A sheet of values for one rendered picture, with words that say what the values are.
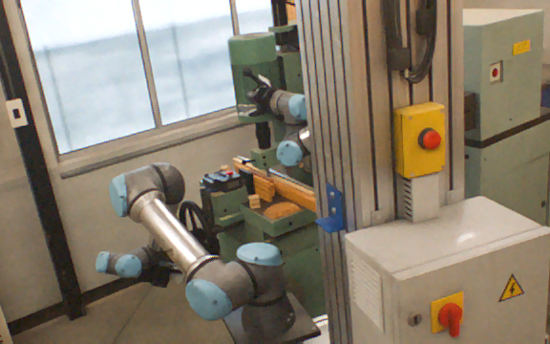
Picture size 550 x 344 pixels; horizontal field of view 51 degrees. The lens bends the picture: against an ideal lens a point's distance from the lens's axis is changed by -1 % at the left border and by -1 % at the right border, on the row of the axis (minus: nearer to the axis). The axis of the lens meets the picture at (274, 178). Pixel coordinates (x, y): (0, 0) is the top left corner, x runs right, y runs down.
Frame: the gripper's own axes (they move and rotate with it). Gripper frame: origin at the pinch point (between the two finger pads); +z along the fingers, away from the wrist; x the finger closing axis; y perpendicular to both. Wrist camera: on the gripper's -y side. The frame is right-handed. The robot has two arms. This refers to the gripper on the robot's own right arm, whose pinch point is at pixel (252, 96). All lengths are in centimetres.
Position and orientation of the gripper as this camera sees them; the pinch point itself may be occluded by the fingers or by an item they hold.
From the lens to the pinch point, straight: 208.4
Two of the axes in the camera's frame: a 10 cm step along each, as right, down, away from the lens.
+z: -5.3, -2.5, 8.1
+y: -6.5, -4.9, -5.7
